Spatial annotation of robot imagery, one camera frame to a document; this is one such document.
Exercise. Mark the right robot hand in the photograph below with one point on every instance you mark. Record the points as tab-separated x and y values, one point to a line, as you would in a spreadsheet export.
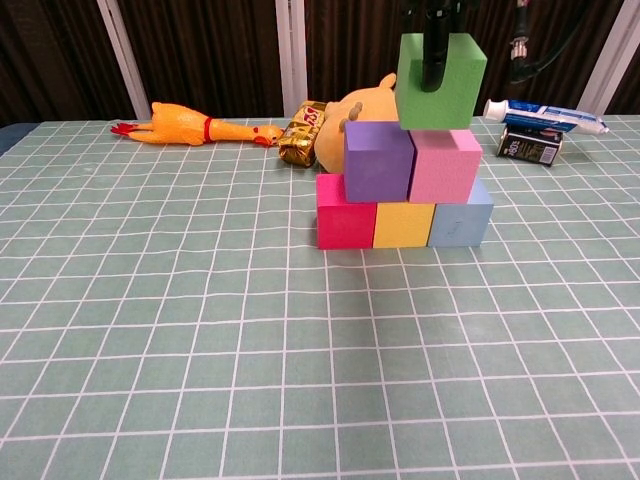
435	45

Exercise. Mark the green foam cube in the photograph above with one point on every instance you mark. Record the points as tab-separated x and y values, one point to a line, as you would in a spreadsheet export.
435	107

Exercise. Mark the pink foam cube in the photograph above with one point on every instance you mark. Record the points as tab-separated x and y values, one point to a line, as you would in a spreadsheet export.
440	170

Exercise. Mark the purple foam cube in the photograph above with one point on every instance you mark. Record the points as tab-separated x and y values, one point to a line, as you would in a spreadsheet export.
375	165

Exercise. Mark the light blue foam cube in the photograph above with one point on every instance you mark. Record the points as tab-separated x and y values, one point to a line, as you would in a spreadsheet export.
457	225

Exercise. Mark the yellow foam cube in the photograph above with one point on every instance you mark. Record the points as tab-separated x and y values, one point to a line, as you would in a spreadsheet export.
402	225

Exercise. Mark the magenta foam cube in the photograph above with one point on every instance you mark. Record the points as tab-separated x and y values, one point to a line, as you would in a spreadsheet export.
345	225

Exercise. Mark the white blue toothpaste tube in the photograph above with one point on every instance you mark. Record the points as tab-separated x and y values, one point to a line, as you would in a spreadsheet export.
550	117

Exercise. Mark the small black carton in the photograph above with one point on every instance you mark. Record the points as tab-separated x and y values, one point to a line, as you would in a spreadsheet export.
525	147

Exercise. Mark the yellow plush toy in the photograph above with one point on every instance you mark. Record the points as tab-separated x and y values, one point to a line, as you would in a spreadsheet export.
330	140

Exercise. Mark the gold snack packet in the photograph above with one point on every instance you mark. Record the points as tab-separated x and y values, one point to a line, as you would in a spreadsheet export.
300	145

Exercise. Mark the yellow rubber chicken toy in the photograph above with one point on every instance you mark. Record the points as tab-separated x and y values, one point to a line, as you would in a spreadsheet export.
175	125

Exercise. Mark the green checked tablecloth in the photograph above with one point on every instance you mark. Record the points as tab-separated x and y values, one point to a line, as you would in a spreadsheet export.
300	350

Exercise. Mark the blue table pad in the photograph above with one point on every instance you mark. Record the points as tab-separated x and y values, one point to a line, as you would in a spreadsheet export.
10	137

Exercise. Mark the white partition frame post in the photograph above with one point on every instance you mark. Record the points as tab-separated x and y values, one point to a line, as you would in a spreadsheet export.
292	50
609	50
121	50

